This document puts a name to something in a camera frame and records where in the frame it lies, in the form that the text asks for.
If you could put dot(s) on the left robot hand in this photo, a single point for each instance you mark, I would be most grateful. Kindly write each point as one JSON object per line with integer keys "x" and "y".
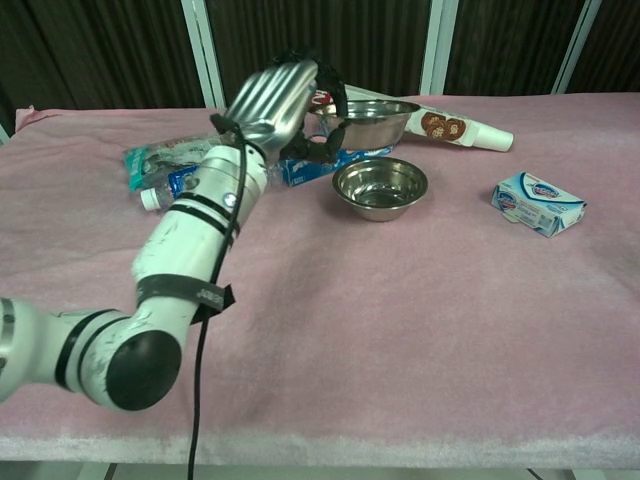
{"x": 272, "y": 105}

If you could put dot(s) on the metal bowl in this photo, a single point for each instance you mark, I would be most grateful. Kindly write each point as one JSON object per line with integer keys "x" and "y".
{"x": 375, "y": 127}
{"x": 380, "y": 182}
{"x": 380, "y": 210}

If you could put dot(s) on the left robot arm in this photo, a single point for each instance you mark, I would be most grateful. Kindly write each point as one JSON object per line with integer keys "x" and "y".
{"x": 185, "y": 245}

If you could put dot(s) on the blue toothpaste box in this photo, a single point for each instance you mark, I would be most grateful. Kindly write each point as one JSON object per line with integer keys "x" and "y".
{"x": 305, "y": 171}

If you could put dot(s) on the green snack bag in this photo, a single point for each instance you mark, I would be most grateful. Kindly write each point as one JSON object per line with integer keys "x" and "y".
{"x": 150, "y": 157}

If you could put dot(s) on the clear plastic water bottle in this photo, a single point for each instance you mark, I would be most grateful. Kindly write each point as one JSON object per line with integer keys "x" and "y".
{"x": 152, "y": 199}

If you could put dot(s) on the paper cup sleeve pack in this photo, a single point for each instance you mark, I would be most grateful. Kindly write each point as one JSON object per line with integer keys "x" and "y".
{"x": 445, "y": 127}

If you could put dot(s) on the pink velvet table cloth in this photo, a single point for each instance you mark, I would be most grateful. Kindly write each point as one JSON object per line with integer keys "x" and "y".
{"x": 400, "y": 310}

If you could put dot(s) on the white blue soap box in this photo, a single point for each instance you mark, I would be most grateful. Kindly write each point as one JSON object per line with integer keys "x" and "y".
{"x": 537, "y": 205}

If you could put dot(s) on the white screen frame post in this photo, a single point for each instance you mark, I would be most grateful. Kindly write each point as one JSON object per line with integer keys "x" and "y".
{"x": 202, "y": 50}
{"x": 439, "y": 45}
{"x": 577, "y": 45}

